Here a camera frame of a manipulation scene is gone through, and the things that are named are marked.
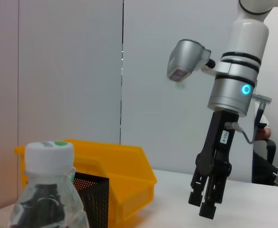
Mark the clear plastic water bottle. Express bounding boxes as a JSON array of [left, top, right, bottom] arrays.
[[9, 141, 91, 228]]

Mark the black mesh pen holder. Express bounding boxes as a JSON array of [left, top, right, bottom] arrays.
[[73, 172, 111, 228]]

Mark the right arm cable with connector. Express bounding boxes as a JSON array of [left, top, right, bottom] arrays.
[[225, 94, 272, 145]]

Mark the person in white shirt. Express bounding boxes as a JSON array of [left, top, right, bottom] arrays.
[[251, 114, 278, 186]]

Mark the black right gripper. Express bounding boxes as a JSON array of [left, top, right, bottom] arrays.
[[188, 110, 240, 219]]

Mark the yellow plastic bin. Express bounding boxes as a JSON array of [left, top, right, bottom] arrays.
[[14, 139, 158, 225]]

